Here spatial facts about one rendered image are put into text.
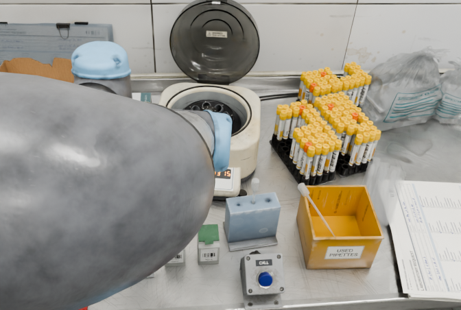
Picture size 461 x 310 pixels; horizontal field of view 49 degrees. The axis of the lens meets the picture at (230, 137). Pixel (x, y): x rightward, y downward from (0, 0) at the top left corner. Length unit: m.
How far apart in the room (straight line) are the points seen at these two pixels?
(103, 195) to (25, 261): 0.04
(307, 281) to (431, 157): 0.50
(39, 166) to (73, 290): 0.06
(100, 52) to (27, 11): 0.66
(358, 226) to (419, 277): 0.15
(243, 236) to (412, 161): 0.50
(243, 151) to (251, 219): 0.16
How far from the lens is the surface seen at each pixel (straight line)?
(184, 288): 0.98
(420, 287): 1.05
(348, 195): 1.07
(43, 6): 1.32
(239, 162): 1.10
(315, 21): 1.36
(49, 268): 0.21
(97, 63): 0.67
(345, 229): 1.10
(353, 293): 1.02
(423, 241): 1.12
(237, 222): 0.99
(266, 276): 0.92
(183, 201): 0.25
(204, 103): 1.19
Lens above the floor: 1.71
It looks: 41 degrees down
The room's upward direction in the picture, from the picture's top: 4 degrees clockwise
